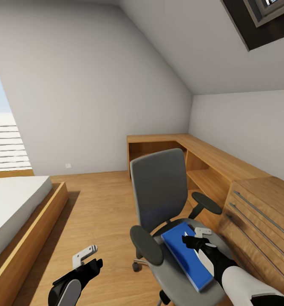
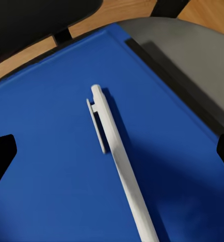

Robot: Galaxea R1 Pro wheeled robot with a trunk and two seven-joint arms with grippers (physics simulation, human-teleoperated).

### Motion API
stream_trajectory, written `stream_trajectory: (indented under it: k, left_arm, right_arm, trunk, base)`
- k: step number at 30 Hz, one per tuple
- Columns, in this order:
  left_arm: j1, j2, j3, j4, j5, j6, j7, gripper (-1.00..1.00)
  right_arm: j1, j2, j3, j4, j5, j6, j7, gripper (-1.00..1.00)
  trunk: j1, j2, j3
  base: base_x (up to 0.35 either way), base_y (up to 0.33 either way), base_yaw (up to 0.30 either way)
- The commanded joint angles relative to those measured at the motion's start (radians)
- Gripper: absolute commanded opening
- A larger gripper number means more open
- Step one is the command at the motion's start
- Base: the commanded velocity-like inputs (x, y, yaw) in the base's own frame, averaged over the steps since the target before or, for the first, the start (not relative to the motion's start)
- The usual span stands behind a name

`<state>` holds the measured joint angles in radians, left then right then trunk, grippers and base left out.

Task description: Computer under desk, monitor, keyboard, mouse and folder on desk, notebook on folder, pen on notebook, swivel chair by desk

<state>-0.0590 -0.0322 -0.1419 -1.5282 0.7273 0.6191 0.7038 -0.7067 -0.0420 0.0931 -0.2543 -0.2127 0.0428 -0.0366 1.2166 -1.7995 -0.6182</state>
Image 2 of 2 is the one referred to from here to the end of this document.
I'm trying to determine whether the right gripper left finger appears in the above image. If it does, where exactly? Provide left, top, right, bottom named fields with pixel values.
left=0, top=134, right=17, bottom=179

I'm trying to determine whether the folder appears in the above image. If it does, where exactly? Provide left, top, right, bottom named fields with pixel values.
left=0, top=23, right=224, bottom=242

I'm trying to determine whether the swivel chair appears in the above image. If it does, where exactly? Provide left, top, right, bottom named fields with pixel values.
left=0, top=0, right=224, bottom=127

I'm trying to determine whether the pen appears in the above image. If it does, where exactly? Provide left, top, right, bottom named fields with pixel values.
left=87, top=84, right=159, bottom=242

